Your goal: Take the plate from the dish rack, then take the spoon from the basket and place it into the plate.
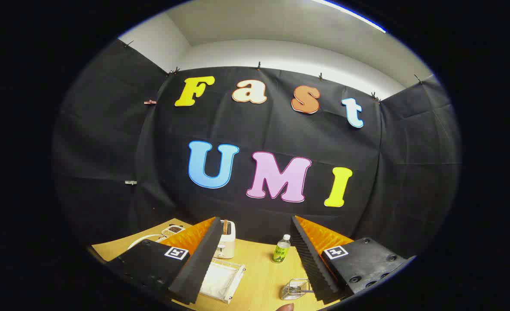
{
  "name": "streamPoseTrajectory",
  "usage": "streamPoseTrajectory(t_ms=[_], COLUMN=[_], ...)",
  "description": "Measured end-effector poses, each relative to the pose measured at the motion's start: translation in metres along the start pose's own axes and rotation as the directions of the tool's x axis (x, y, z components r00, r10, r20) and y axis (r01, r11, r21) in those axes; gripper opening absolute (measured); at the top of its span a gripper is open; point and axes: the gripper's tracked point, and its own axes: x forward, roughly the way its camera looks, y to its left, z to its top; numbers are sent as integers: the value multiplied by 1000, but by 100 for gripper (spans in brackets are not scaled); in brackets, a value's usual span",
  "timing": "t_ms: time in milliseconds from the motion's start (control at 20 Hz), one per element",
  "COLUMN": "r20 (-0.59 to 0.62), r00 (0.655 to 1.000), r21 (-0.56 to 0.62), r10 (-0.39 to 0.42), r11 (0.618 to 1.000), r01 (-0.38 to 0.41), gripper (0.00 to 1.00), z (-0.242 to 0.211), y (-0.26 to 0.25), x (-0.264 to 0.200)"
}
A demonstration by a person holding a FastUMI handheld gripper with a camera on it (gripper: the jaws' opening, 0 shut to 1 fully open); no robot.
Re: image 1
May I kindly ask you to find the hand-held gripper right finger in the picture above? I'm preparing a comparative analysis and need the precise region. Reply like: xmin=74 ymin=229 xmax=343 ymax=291
xmin=290 ymin=215 xmax=416 ymax=305

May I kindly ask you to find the white toaster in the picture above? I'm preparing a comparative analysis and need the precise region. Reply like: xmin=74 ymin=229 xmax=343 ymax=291
xmin=214 ymin=219 xmax=236 ymax=259

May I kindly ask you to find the green tea bottle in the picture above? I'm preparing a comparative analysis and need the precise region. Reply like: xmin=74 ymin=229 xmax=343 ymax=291
xmin=272 ymin=234 xmax=291 ymax=263

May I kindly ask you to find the metal wire basket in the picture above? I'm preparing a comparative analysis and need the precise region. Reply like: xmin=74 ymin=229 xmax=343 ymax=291
xmin=280 ymin=279 xmax=314 ymax=301

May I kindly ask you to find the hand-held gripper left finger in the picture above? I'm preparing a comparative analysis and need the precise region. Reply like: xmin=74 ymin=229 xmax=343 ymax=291
xmin=105 ymin=217 xmax=223 ymax=305

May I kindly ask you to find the white wire dish rack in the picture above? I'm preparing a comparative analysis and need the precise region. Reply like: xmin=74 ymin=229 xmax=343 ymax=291
xmin=127 ymin=234 xmax=246 ymax=304

